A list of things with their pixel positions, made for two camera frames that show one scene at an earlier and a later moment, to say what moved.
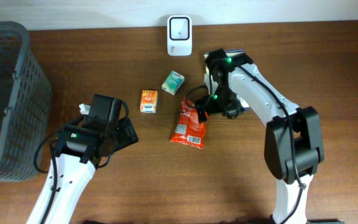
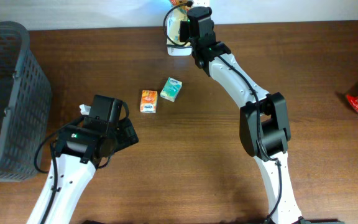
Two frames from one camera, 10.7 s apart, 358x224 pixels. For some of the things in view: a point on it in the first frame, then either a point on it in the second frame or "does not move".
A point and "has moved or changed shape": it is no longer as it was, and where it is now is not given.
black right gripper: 232,109 to 186,29
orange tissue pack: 148,101 does not move
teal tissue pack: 173,83 has moved or changed shape
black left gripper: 126,132 does not move
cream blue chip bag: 210,83 to 176,13
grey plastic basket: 16,102 does not move
